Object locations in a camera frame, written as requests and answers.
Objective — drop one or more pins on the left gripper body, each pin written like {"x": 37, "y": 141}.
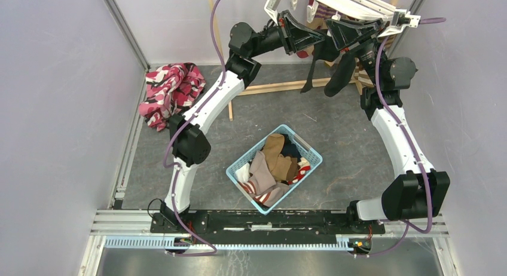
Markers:
{"x": 288, "y": 43}

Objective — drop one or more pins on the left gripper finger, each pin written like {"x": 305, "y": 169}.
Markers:
{"x": 296, "y": 29}
{"x": 301, "y": 43}

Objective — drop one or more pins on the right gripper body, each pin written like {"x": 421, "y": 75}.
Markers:
{"x": 366, "y": 51}

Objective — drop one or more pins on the black sock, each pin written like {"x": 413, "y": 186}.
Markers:
{"x": 325, "y": 50}
{"x": 342, "y": 76}

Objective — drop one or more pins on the brown striped sock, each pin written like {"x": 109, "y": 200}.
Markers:
{"x": 361, "y": 76}

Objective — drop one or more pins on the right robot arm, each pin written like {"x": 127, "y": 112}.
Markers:
{"x": 418, "y": 190}

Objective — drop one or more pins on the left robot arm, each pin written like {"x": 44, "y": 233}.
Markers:
{"x": 188, "y": 146}

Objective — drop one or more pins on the white clip hanger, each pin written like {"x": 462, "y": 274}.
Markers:
{"x": 359, "y": 9}

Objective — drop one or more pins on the wooden hanger stand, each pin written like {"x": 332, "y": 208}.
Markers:
{"x": 275, "y": 87}

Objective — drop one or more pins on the red purple striped sock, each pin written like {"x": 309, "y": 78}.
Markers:
{"x": 317, "y": 10}

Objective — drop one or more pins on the navy blue sock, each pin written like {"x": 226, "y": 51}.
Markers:
{"x": 290, "y": 149}

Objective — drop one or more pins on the light blue laundry basket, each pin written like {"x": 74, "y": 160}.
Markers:
{"x": 238, "y": 172}

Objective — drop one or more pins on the pink camouflage cloth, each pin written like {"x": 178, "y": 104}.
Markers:
{"x": 170, "y": 89}

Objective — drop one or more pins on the red santa sock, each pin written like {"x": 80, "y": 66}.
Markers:
{"x": 303, "y": 168}

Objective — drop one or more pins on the tan ribbed sock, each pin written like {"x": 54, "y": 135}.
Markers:
{"x": 283, "y": 168}

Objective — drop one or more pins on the beige pink sock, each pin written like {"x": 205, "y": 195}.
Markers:
{"x": 261, "y": 178}

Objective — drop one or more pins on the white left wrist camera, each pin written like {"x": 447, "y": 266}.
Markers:
{"x": 270, "y": 8}

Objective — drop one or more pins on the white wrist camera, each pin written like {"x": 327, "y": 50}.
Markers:
{"x": 401, "y": 20}
{"x": 270, "y": 8}

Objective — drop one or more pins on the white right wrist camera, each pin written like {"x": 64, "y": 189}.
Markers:
{"x": 401, "y": 20}

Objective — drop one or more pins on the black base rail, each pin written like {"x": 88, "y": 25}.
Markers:
{"x": 250, "y": 227}

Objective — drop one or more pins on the light blue cable tray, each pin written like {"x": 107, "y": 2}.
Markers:
{"x": 179, "y": 243}

